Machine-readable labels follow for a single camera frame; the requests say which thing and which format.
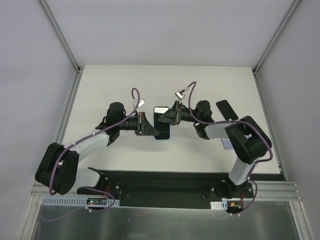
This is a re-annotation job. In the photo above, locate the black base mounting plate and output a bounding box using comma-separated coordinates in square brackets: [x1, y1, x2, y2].
[48, 168, 287, 208]

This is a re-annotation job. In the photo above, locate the right white cable duct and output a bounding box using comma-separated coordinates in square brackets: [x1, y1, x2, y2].
[210, 200, 228, 211]

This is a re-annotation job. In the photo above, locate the right aluminium frame post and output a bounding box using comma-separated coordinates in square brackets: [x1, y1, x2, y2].
[252, 0, 303, 76]

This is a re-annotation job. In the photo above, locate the front aluminium rail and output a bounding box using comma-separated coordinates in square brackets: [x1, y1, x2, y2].
[30, 180, 303, 202]

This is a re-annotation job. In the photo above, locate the white cable duct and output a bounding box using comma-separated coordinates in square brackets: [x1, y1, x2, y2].
[210, 200, 228, 211]
[42, 196, 120, 208]

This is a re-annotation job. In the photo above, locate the left white cable duct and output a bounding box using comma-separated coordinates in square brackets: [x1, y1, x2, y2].
[42, 196, 120, 208]

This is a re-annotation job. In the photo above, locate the lavender phone case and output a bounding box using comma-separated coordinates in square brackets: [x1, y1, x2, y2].
[221, 138, 234, 150]

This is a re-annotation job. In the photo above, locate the aluminium frame post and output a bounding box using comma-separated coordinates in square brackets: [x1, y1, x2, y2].
[37, 0, 81, 73]
[252, 0, 303, 76]

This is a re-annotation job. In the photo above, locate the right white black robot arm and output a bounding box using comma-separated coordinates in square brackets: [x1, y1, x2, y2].
[154, 100, 272, 199]

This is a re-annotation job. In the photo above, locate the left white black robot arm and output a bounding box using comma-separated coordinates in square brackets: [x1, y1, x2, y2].
[35, 102, 159, 195]

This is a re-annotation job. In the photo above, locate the light blue phone case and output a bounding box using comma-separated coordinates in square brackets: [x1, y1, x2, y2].
[152, 106, 172, 142]

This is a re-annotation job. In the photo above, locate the left aluminium frame post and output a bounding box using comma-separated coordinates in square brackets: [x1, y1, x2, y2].
[37, 0, 81, 73]

